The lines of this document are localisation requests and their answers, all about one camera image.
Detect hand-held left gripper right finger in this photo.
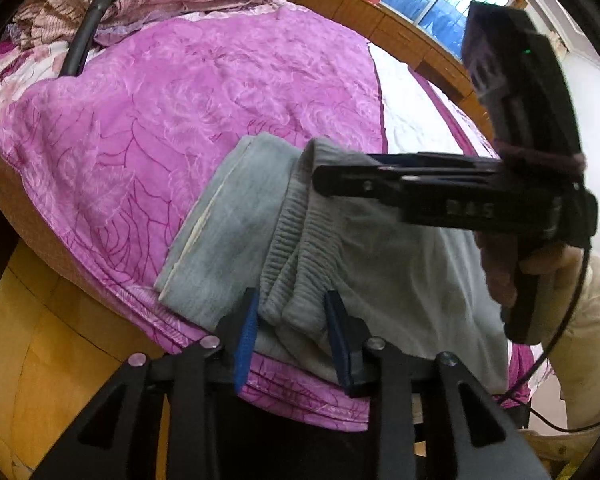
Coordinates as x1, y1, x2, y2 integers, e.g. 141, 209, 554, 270
324, 290, 551, 480

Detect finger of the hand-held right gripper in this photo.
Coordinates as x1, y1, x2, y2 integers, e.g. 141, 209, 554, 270
374, 151, 504, 178
312, 161, 412, 207

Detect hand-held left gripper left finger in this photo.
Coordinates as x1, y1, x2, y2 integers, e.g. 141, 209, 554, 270
30, 287, 260, 480

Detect grey pants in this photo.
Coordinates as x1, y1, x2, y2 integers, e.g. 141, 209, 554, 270
154, 132, 511, 394

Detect person's right forearm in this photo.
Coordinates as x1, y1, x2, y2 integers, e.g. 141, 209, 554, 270
540, 249, 600, 432

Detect person's right hand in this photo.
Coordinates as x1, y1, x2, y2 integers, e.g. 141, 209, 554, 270
474, 231, 583, 309

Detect wooden cabinet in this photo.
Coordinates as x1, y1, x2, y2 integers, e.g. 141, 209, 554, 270
267, 0, 496, 137

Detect window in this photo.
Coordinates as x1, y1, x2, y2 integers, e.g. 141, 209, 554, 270
380, 0, 527, 62

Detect purple floral bed blanket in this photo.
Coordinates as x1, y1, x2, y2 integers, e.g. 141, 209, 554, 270
0, 2, 556, 433

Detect black cable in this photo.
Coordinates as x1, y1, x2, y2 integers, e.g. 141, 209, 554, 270
495, 240, 600, 434

